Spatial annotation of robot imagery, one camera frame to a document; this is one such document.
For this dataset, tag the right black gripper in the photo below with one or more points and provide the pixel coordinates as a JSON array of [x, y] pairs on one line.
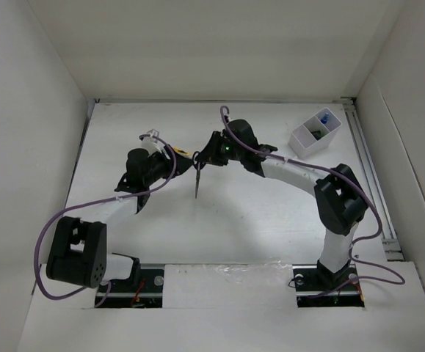
[[212, 155]]

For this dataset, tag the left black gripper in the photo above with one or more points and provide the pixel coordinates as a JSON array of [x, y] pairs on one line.
[[181, 164]]

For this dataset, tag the yellow black utility knife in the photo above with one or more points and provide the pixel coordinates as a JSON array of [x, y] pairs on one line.
[[182, 152]]

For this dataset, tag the black handled scissors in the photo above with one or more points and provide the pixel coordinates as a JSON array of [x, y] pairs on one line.
[[197, 172]]

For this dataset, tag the green highlighter marker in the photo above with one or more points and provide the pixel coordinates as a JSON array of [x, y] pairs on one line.
[[318, 134]]

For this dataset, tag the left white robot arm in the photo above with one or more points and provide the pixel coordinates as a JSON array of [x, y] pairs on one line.
[[79, 253]]

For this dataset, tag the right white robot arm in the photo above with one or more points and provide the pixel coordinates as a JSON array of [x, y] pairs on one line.
[[339, 206]]

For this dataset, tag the white three-compartment container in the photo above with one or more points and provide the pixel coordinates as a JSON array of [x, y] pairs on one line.
[[303, 143]]

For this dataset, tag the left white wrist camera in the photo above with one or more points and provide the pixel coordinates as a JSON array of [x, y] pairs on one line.
[[150, 142]]

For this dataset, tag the aluminium side rail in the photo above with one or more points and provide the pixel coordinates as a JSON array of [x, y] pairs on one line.
[[390, 242]]

